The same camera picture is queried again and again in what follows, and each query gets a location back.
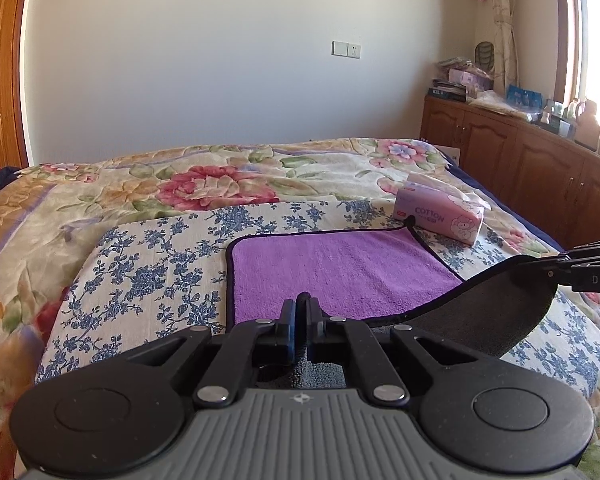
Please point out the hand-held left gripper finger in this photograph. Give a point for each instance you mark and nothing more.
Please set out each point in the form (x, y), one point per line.
(303, 327)
(291, 327)

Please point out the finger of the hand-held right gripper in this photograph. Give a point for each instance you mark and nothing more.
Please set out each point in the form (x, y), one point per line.
(580, 264)
(595, 248)

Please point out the purple and grey towel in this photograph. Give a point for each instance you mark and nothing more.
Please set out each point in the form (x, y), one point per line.
(340, 270)

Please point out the wooden cabinet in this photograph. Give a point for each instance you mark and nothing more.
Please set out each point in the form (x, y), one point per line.
(520, 155)

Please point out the brown bottle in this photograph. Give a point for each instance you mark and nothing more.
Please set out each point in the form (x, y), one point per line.
(587, 122)

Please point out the pink tissue pack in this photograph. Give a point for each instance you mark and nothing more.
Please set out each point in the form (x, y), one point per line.
(437, 212)

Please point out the blue floral white pillow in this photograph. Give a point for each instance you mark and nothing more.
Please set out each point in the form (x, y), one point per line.
(145, 280)

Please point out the blue packet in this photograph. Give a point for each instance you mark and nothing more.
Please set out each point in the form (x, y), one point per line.
(523, 97)

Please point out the white box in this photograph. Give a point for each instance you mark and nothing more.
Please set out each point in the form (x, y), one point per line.
(447, 152)

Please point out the clear plastic bag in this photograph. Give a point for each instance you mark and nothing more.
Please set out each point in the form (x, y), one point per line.
(495, 102)

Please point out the dark flat box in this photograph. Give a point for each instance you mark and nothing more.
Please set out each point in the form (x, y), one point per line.
(447, 92)

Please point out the floral bedspread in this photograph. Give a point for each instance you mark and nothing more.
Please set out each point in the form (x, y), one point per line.
(130, 185)

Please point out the pile of pastel packets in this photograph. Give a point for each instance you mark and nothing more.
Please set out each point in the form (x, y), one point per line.
(462, 72)

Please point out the brown woven fan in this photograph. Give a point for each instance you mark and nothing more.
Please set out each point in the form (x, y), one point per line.
(485, 55)

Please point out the patterned curtain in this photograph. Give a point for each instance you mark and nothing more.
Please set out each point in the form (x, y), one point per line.
(502, 20)

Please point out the wooden door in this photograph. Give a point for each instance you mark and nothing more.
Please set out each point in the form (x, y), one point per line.
(0, 70)

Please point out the white wall switch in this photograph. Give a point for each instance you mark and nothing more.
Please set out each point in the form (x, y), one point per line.
(346, 49)

